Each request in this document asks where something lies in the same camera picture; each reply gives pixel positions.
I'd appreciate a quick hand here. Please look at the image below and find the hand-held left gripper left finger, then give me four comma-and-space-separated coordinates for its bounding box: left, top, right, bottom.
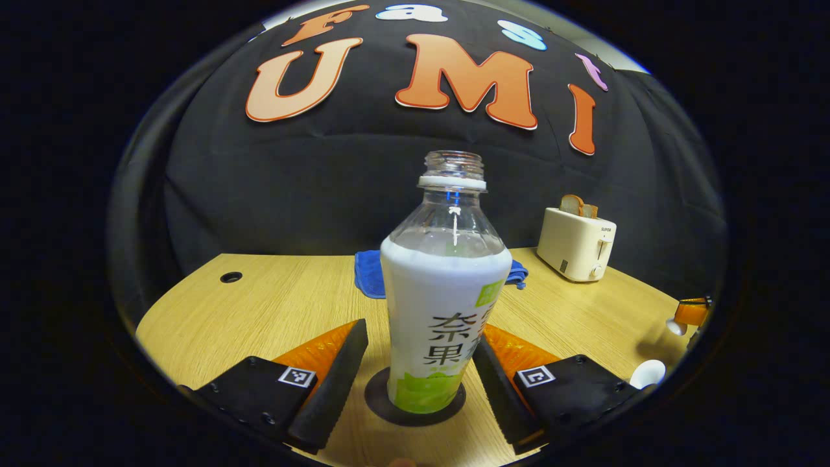
178, 318, 369, 455

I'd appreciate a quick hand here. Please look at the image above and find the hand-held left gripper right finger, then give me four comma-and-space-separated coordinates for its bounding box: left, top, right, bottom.
472, 323, 643, 455

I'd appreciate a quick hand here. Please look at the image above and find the dark round coaster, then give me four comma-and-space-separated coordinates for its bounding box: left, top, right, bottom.
364, 366, 468, 427

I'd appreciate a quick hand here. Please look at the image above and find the white teacup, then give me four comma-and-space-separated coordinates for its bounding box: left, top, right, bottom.
630, 359, 667, 390

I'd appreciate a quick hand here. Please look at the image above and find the clear water bottle green label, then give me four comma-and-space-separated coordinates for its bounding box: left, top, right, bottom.
380, 150, 513, 414

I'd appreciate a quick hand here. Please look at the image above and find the blue towel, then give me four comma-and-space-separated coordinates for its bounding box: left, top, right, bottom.
354, 250, 529, 300

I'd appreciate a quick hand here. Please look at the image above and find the white toaster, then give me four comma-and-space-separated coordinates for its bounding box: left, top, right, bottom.
536, 207, 617, 283

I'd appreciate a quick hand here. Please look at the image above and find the black backdrop cloth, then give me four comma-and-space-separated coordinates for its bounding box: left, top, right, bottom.
107, 0, 727, 325

